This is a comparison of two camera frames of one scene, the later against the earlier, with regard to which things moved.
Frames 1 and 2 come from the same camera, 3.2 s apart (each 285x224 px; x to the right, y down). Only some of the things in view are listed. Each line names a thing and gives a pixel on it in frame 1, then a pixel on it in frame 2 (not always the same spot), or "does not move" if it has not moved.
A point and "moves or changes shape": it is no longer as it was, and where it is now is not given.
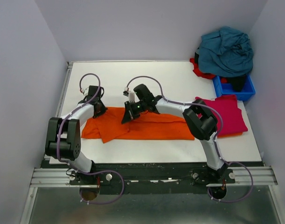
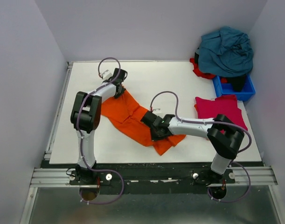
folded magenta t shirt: [232, 115] does not move
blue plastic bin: [247, 91] does not move
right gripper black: [130, 110] -> [146, 117]
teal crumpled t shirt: [226, 53] does not move
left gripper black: [99, 109] -> [119, 89]
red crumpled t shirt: [198, 73] does not move
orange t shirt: [108, 127] moves or changes shape
